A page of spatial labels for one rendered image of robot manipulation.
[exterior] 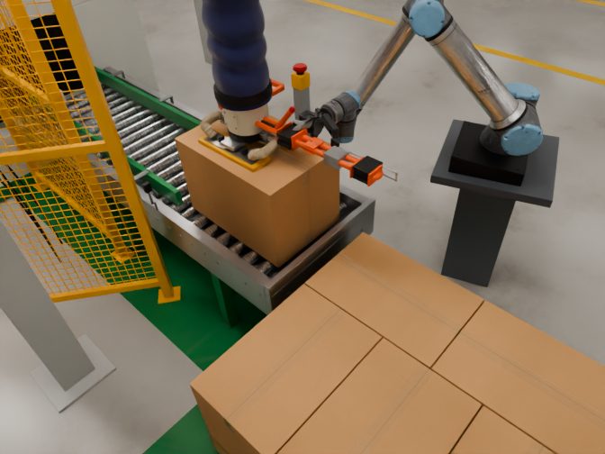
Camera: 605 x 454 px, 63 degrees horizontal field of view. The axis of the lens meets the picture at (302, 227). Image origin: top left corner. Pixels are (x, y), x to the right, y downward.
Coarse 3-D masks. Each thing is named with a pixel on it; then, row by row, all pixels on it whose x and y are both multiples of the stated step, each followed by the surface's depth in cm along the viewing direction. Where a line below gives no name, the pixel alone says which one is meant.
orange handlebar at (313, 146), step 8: (272, 80) 217; (280, 88) 212; (264, 120) 194; (272, 120) 193; (264, 128) 190; (272, 128) 188; (304, 136) 183; (296, 144) 182; (304, 144) 179; (312, 144) 178; (320, 144) 178; (312, 152) 178; (320, 152) 176; (352, 160) 172; (376, 176) 164
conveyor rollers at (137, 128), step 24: (120, 96) 331; (120, 120) 308; (144, 120) 302; (168, 120) 303; (144, 144) 287; (168, 144) 282; (168, 168) 264; (192, 216) 239; (216, 240) 222; (264, 264) 210; (288, 264) 210
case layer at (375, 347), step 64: (384, 256) 211; (320, 320) 188; (384, 320) 187; (448, 320) 186; (512, 320) 184; (192, 384) 171; (256, 384) 170; (320, 384) 169; (384, 384) 168; (448, 384) 167; (512, 384) 166; (576, 384) 165; (256, 448) 154; (320, 448) 153; (384, 448) 152; (448, 448) 151; (512, 448) 151; (576, 448) 150
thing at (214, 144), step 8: (216, 136) 207; (224, 136) 207; (208, 144) 204; (216, 144) 203; (224, 152) 199; (232, 152) 198; (240, 152) 198; (248, 152) 197; (232, 160) 197; (240, 160) 194; (248, 160) 193; (256, 160) 193; (264, 160) 194; (248, 168) 192; (256, 168) 191
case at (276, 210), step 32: (224, 128) 216; (192, 160) 211; (224, 160) 198; (288, 160) 196; (320, 160) 195; (192, 192) 230; (224, 192) 206; (256, 192) 187; (288, 192) 188; (320, 192) 205; (224, 224) 223; (256, 224) 201; (288, 224) 199; (320, 224) 217; (288, 256) 210
